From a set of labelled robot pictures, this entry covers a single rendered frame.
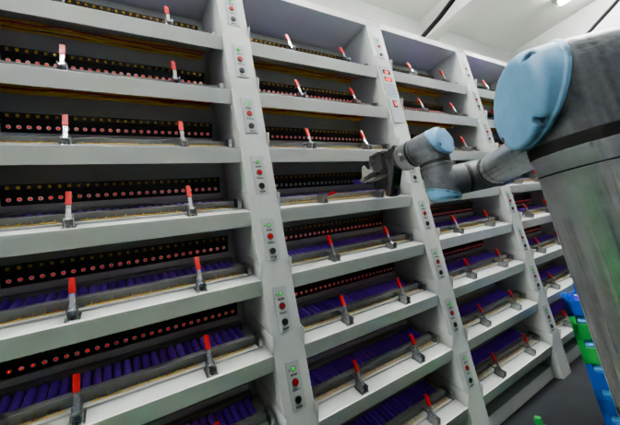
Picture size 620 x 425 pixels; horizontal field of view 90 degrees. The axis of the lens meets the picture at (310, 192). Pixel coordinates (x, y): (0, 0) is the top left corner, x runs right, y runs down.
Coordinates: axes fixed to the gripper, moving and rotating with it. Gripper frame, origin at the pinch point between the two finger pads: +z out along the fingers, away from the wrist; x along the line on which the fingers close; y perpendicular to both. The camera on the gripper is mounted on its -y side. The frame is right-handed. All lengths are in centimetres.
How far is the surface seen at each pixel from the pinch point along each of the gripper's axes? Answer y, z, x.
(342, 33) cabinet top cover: 75, 6, -14
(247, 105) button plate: 27, -2, 44
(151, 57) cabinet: 55, 18, 68
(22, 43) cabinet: 53, 19, 102
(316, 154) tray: 10.8, -1.6, 20.9
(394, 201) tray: -9.1, -2.0, -11.0
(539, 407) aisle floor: -103, -5, -62
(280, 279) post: -28, -2, 44
